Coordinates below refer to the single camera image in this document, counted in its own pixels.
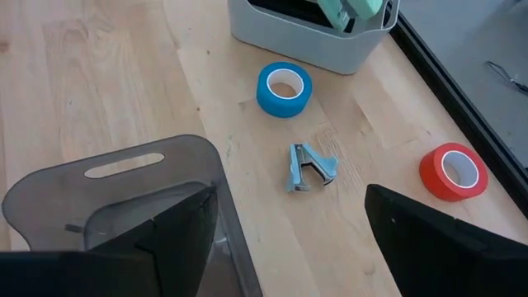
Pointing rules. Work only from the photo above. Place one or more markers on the mint green stapler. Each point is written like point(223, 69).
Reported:
point(363, 8)

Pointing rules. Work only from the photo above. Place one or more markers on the smoky transparent grey bin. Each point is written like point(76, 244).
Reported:
point(185, 165)

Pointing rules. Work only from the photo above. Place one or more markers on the black aluminium table frame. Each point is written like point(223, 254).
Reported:
point(453, 103)

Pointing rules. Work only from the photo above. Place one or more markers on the red tape roll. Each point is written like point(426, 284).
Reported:
point(431, 177)

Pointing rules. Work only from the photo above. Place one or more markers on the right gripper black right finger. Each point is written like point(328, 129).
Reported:
point(433, 255)

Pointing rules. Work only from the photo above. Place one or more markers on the light grey plastic bin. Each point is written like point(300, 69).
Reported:
point(297, 45)

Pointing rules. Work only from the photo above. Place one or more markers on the light blue tape roll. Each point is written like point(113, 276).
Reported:
point(272, 103)

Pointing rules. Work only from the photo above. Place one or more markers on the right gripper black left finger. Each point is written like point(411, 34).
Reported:
point(165, 255)

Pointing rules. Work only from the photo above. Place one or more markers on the grey-blue stapler remover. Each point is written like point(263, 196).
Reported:
point(295, 165)

